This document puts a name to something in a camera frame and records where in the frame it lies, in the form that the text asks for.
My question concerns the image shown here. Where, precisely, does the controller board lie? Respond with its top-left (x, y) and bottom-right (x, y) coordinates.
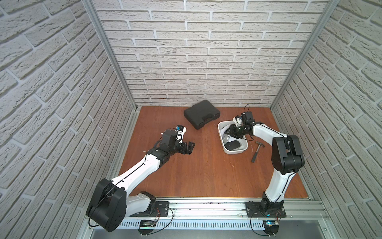
top-left (138, 220), bottom-right (157, 236)
top-left (263, 220), bottom-right (279, 237)

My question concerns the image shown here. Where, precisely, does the aluminium corner post left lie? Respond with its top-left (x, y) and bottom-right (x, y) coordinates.
top-left (83, 0), bottom-right (138, 111)

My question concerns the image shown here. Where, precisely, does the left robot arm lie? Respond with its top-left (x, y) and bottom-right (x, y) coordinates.
top-left (86, 125), bottom-right (195, 232)

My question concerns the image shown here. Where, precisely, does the aluminium corner post right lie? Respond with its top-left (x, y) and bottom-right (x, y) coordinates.
top-left (270, 0), bottom-right (340, 110)

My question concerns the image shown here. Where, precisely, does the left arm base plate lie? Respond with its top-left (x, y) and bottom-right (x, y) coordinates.
top-left (131, 201), bottom-right (169, 218)

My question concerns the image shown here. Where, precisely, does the aluminium corner post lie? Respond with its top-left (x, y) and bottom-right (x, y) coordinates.
top-left (270, 0), bottom-right (340, 110)
top-left (83, 0), bottom-right (138, 111)

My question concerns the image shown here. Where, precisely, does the black plastic tool case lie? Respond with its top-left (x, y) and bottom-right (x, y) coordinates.
top-left (184, 100), bottom-right (220, 129)

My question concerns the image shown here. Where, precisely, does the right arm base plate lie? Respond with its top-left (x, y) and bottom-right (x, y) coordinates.
top-left (245, 200), bottom-right (287, 218)

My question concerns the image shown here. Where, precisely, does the white plastic storage box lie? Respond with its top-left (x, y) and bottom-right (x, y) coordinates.
top-left (217, 120), bottom-right (248, 155)

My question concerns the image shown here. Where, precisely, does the silver mouse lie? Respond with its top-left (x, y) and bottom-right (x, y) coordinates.
top-left (222, 134), bottom-right (236, 144)
top-left (233, 117), bottom-right (243, 127)

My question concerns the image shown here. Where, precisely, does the left controller board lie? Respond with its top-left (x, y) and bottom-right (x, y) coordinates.
top-left (138, 220), bottom-right (157, 236)

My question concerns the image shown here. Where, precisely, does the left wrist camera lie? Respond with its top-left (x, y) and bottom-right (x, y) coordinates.
top-left (175, 125), bottom-right (187, 135)

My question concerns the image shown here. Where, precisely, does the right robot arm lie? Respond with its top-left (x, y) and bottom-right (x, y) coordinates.
top-left (220, 111), bottom-right (305, 212)

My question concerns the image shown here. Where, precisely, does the right controller board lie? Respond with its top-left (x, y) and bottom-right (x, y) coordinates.
top-left (263, 220), bottom-right (279, 237)

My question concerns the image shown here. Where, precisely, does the aluminium front rail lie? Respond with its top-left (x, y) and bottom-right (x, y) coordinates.
top-left (77, 196), bottom-right (332, 222)

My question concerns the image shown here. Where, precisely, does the small dark table object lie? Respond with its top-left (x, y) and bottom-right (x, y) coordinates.
top-left (251, 141), bottom-right (265, 163)

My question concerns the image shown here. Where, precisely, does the black mouse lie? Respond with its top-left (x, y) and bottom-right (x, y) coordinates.
top-left (224, 140), bottom-right (241, 151)

